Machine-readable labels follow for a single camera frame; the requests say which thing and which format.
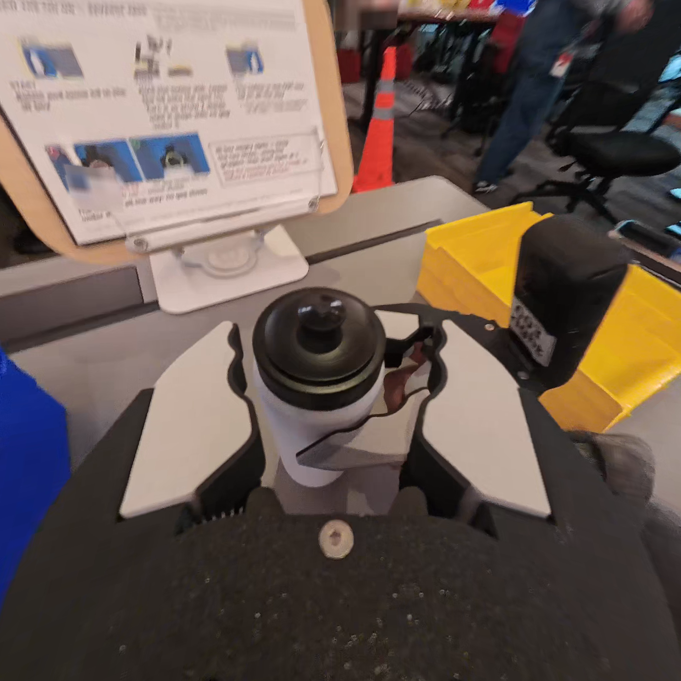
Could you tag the blue plastic bin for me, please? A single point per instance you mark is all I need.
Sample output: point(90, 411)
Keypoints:
point(26, 452)

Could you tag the black bottle lid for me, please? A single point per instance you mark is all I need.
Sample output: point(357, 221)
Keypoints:
point(319, 346)

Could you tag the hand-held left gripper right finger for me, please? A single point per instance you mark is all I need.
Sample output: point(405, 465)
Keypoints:
point(479, 431)

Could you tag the white plastic bottle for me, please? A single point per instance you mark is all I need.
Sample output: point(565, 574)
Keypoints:
point(292, 431)

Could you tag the orange traffic cone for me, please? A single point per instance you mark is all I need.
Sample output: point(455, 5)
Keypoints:
point(377, 149)

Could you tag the yellow plastic bin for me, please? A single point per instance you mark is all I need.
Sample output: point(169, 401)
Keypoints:
point(479, 266)

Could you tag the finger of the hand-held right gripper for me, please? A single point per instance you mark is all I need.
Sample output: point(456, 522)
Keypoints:
point(401, 323)
point(367, 447)

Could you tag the person's right hand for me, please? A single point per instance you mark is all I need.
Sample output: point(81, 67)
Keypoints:
point(404, 377)

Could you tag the wooden clipboard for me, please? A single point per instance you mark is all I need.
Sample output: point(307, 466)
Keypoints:
point(335, 106)

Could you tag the instruction sheet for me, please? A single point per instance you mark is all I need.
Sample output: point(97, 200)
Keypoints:
point(186, 106)

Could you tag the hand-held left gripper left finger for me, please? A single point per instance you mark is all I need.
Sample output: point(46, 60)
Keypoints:
point(186, 425)

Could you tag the black office chair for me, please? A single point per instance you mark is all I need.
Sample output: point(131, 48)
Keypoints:
point(617, 151)

